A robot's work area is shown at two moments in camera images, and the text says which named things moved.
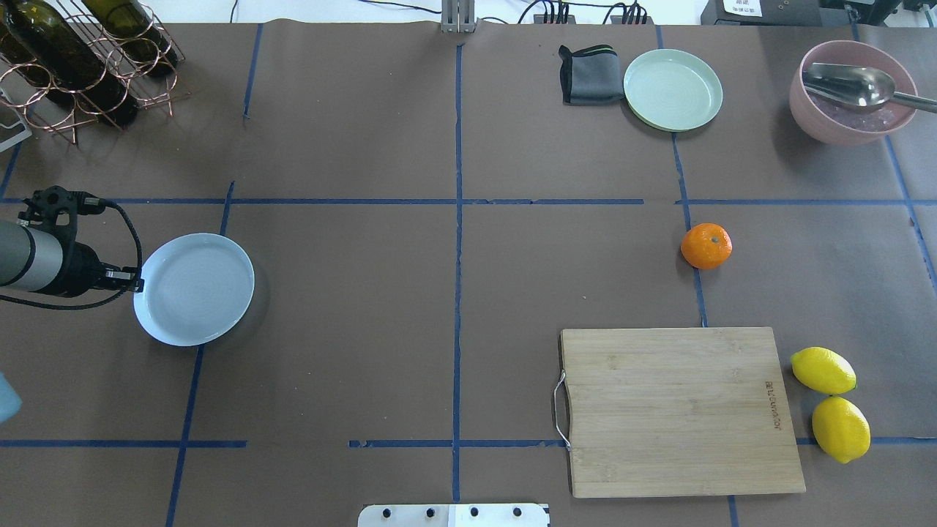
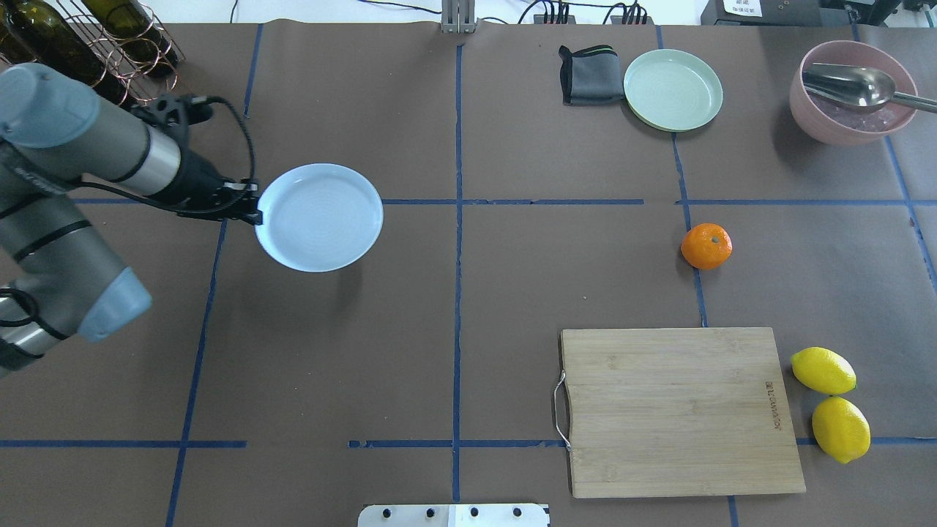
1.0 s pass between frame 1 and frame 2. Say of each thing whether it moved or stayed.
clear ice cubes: stayed
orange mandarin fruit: stayed
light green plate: stayed
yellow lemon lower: stayed
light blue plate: moved
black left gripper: moved
